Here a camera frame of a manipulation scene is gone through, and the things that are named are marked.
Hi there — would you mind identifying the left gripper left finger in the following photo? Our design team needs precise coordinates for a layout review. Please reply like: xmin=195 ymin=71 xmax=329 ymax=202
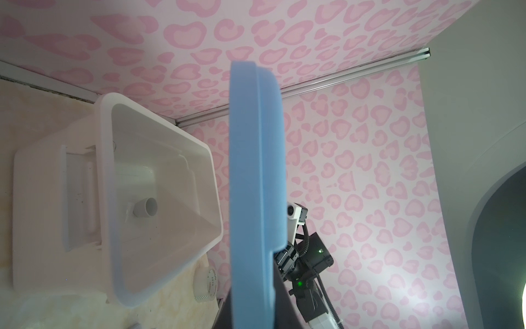
xmin=212 ymin=291 xmax=232 ymax=329

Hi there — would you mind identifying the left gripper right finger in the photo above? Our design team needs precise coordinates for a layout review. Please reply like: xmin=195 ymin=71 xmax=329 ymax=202
xmin=273 ymin=263 xmax=304 ymax=329

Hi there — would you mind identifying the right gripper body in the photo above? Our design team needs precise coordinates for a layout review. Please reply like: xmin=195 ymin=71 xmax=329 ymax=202
xmin=274 ymin=243 xmax=304 ymax=282

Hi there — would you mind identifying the blue plastic bin lid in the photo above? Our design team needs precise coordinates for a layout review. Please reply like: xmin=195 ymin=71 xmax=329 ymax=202
xmin=229 ymin=62 xmax=287 ymax=328

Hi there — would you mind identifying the white plastic storage bin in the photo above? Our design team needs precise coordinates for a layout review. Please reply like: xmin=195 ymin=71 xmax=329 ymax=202
xmin=12 ymin=93 xmax=223 ymax=308

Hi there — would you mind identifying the small white ceramic crucible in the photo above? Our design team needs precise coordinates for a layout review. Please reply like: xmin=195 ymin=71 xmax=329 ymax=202
xmin=133 ymin=197 xmax=158 ymax=218

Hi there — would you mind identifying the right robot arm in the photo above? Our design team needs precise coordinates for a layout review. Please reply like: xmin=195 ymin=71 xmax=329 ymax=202
xmin=274 ymin=233 xmax=343 ymax=328

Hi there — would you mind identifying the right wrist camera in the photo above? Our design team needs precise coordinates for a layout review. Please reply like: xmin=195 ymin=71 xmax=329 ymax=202
xmin=287 ymin=202 xmax=308 ymax=244

